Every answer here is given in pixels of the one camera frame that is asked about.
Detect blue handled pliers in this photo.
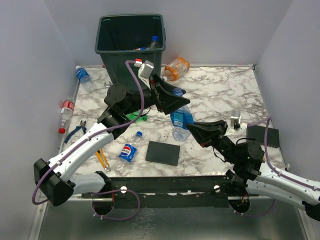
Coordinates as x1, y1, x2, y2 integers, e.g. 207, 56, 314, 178
64, 119, 88, 145

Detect large orange jar bottle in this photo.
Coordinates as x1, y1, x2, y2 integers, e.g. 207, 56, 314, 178
164, 57, 190, 81

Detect dark green bin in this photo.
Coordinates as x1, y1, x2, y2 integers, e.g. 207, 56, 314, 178
95, 14, 166, 93

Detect red cola bottle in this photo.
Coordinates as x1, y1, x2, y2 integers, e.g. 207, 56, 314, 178
58, 98, 75, 135

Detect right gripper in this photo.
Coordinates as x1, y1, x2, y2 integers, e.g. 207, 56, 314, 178
185, 119, 240, 164

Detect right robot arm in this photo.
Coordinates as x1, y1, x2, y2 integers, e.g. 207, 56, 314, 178
186, 120, 320, 221

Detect yellow utility knife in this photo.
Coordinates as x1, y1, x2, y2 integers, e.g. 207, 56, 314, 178
95, 148, 111, 172

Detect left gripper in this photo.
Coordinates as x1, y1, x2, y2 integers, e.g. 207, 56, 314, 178
123, 72, 191, 116

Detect blue label water bottle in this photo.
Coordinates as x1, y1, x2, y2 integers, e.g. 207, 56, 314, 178
146, 35, 160, 50

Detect steel wrench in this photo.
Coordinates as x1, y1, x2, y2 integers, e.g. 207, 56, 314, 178
104, 82, 112, 88

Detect blue cap water bottle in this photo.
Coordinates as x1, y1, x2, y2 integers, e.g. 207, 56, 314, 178
169, 87, 195, 142

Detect black mounting rail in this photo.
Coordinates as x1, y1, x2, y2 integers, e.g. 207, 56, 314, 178
81, 175, 247, 209

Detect green crushed bottle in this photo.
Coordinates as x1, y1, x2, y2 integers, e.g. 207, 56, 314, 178
126, 112, 148, 123

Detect Pepsi bottle near front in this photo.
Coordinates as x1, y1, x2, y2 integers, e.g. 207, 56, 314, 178
115, 131, 143, 173

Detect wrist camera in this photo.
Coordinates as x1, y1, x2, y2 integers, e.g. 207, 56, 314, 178
230, 110, 248, 131
134, 58, 154, 89

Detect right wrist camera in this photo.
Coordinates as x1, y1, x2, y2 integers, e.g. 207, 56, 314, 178
230, 110, 248, 131

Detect black box at right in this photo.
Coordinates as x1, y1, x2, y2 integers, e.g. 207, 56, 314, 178
246, 124, 280, 148

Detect black flat box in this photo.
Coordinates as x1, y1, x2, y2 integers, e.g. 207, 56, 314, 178
145, 141, 180, 167

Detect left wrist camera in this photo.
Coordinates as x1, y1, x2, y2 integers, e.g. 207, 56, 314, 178
134, 58, 154, 89

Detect blue water bottle far left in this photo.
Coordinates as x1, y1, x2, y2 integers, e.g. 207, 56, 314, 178
75, 65, 96, 92

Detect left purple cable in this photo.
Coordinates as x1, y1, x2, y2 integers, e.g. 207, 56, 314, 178
31, 59, 146, 221

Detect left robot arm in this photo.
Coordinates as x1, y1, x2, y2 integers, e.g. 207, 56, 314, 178
33, 74, 190, 207

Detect aluminium frame rail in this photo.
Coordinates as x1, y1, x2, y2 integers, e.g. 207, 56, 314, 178
28, 197, 117, 240

